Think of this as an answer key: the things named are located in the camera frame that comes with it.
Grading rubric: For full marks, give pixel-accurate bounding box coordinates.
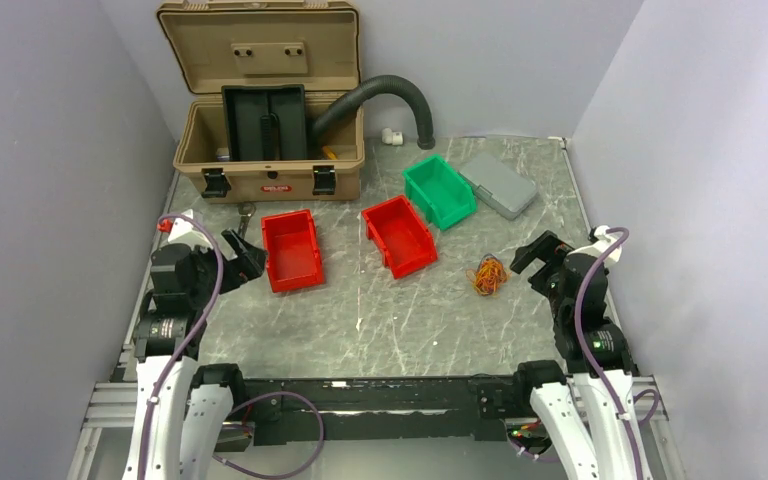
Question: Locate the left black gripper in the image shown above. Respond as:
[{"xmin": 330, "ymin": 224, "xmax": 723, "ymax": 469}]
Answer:
[{"xmin": 188, "ymin": 228, "xmax": 267, "ymax": 306}]

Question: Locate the coloured wire bundle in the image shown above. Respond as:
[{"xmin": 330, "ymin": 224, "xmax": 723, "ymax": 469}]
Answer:
[{"xmin": 466, "ymin": 254, "xmax": 511, "ymax": 297}]

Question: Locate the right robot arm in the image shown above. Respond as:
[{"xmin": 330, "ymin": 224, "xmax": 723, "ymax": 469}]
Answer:
[{"xmin": 509, "ymin": 226, "xmax": 652, "ymax": 479}]

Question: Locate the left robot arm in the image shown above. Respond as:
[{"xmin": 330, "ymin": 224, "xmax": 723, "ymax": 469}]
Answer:
[{"xmin": 123, "ymin": 230, "xmax": 266, "ymax": 479}]

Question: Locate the silver wrench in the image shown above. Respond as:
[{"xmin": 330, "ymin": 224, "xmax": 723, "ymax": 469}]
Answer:
[{"xmin": 237, "ymin": 202, "xmax": 256, "ymax": 238}]

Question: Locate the left red plastic bin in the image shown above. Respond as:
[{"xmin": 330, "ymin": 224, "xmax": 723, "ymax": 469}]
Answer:
[{"xmin": 261, "ymin": 209, "xmax": 325, "ymax": 293}]

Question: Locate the red plastic bin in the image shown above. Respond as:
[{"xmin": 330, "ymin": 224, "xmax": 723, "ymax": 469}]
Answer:
[
  {"xmin": 361, "ymin": 195, "xmax": 438, "ymax": 279},
  {"xmin": 261, "ymin": 209, "xmax": 325, "ymax": 293}
]

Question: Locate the grey plastic case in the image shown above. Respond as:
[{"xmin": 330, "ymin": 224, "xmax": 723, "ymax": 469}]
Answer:
[{"xmin": 459, "ymin": 153, "xmax": 538, "ymax": 220}]

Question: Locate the green plastic bin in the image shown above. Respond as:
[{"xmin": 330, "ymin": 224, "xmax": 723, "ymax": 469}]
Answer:
[{"xmin": 402, "ymin": 155, "xmax": 477, "ymax": 230}]

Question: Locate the yellow item in toolbox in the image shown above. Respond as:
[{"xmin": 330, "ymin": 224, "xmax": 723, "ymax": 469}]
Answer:
[{"xmin": 322, "ymin": 146, "xmax": 338, "ymax": 160}]

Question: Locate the black toolbox tray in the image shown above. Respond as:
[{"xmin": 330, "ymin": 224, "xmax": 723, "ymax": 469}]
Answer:
[{"xmin": 221, "ymin": 84, "xmax": 308, "ymax": 162}]

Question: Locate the right red plastic bin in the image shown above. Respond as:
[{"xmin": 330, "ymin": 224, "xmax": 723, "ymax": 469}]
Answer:
[{"xmin": 361, "ymin": 195, "xmax": 438, "ymax": 279}]

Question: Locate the white pipe fitting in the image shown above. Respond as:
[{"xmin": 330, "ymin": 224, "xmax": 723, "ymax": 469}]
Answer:
[{"xmin": 381, "ymin": 128, "xmax": 404, "ymax": 146}]

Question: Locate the tan plastic toolbox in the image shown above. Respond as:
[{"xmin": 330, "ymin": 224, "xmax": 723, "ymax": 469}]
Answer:
[{"xmin": 156, "ymin": 1, "xmax": 365, "ymax": 204}]

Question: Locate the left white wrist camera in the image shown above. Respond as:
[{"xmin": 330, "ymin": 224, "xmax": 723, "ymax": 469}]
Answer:
[{"xmin": 156, "ymin": 209, "xmax": 213, "ymax": 252}]

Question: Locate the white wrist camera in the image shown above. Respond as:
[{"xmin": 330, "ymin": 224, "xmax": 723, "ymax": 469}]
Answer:
[
  {"xmin": 156, "ymin": 209, "xmax": 213, "ymax": 252},
  {"xmin": 588, "ymin": 225, "xmax": 627, "ymax": 268}
]

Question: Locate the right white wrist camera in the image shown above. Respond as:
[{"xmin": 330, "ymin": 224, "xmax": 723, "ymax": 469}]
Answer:
[{"xmin": 588, "ymin": 225, "xmax": 627, "ymax": 268}]

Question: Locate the black corrugated hose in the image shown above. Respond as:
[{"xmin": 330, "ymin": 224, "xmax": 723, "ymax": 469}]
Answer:
[{"xmin": 311, "ymin": 74, "xmax": 437, "ymax": 151}]

